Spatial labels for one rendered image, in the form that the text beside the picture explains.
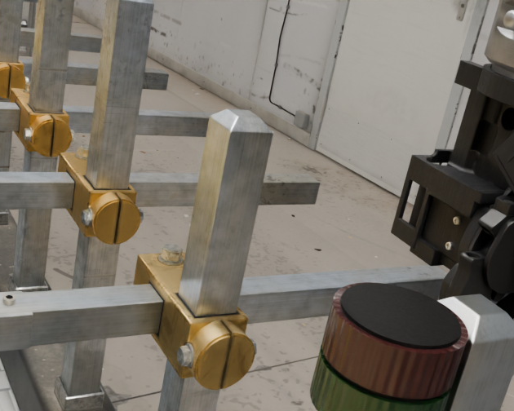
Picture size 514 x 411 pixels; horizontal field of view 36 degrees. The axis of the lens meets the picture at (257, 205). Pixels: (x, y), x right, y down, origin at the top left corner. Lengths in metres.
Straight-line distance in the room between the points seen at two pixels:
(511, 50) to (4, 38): 0.94
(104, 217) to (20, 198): 0.10
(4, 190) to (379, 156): 3.49
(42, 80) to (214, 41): 4.48
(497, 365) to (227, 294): 0.27
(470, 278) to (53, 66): 0.70
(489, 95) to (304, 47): 4.27
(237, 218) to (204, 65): 5.01
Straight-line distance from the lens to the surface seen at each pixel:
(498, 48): 0.44
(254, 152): 0.56
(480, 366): 0.38
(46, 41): 1.01
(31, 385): 0.99
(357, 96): 4.35
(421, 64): 4.04
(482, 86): 0.45
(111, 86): 0.78
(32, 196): 0.84
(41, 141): 1.02
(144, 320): 0.64
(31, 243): 1.10
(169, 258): 0.67
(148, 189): 0.88
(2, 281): 1.19
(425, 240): 0.48
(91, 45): 1.61
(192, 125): 1.16
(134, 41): 0.77
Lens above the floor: 1.27
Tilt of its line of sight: 21 degrees down
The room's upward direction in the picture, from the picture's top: 12 degrees clockwise
